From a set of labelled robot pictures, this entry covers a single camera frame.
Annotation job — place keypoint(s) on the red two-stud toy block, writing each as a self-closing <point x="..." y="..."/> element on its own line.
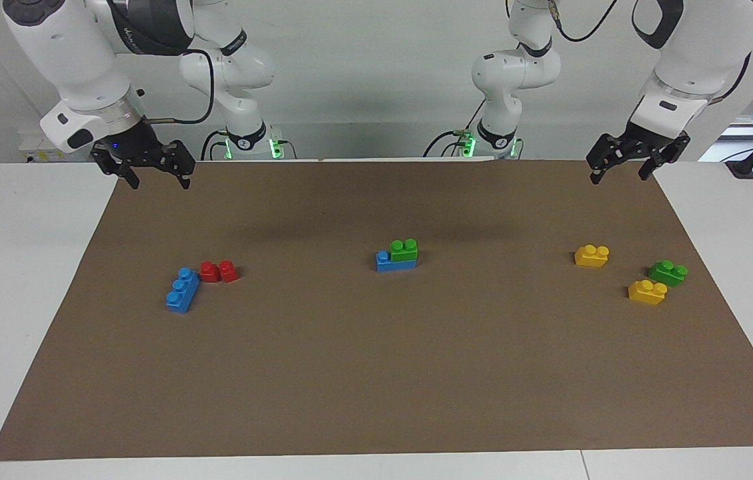
<point x="219" y="272"/>

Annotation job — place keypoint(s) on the green two-stud toy block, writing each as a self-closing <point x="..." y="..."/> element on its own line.
<point x="667" y="274"/>
<point x="404" y="252"/>

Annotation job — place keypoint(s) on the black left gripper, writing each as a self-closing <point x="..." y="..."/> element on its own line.
<point x="643" y="143"/>

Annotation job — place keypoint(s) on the white power box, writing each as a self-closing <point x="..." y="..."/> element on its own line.
<point x="36" y="154"/>

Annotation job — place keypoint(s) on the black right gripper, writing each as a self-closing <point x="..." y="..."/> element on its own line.
<point x="139" y="150"/>

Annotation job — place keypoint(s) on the blue three-stud toy block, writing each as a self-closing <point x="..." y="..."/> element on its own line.
<point x="386" y="264"/>
<point x="181" y="293"/>

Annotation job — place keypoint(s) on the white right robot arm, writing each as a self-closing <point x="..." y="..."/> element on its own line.
<point x="69" y="53"/>

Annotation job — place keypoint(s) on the yellow two-stud toy block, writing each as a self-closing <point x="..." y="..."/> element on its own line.
<point x="646" y="293"/>
<point x="591" y="257"/>

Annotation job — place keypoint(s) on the brown table mat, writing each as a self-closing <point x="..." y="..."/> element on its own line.
<point x="376" y="360"/>

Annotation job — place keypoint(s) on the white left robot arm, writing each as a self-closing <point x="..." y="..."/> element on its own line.
<point x="703" y="40"/>

